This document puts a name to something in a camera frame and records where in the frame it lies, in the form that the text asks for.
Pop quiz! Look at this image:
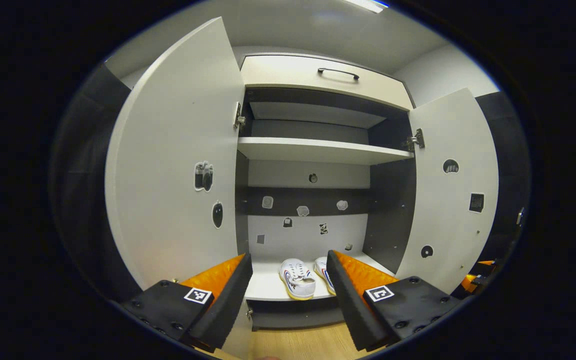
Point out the black drawer handle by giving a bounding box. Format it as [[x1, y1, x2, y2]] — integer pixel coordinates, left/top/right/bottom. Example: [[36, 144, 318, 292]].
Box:
[[316, 67, 361, 82]]

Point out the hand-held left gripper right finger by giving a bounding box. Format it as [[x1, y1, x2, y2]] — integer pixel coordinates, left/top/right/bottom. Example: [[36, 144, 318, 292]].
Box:
[[325, 250, 461, 352]]

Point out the white shoe cabinet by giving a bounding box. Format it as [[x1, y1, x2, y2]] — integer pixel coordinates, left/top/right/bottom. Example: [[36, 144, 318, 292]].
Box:
[[233, 54, 419, 331]]

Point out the cabinet door with disc sticker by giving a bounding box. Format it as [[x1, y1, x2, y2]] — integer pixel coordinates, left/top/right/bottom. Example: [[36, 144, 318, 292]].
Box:
[[395, 87, 500, 296]]

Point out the ceiling light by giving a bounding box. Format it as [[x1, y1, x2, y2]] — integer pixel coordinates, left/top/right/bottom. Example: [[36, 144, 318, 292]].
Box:
[[343, 0, 390, 14]]

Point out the white cabinet drawer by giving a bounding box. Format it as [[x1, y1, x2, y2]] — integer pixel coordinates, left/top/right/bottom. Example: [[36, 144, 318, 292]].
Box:
[[240, 54, 415, 112]]

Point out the white sneaker shoe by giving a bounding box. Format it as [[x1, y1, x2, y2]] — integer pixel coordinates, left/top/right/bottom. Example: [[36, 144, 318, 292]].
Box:
[[314, 256, 337, 296], [278, 258, 317, 301]]

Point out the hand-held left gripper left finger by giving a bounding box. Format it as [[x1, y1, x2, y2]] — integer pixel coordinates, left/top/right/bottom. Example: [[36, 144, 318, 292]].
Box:
[[120, 252, 254, 352]]

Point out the cabinet door with phone sticker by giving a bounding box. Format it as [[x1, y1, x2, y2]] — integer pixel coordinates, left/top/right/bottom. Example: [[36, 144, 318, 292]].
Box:
[[104, 16, 254, 360]]

